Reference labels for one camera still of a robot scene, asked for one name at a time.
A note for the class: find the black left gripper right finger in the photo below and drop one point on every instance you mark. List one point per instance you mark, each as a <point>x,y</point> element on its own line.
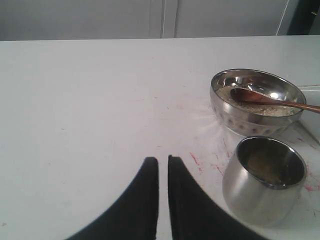
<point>194,215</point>

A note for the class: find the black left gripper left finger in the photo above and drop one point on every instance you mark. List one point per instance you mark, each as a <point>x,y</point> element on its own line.
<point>134,215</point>

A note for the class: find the brown wooden spoon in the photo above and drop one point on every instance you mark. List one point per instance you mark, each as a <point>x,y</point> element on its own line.
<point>255,98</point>

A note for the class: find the small steel cup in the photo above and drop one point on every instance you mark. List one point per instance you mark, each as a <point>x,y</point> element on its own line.
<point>262,180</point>

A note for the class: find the wide steel rice bowl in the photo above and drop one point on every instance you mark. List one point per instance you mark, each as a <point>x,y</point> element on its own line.
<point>250,119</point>

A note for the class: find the white cabinet doors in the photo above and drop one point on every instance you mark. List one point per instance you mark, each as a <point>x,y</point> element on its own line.
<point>143,19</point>

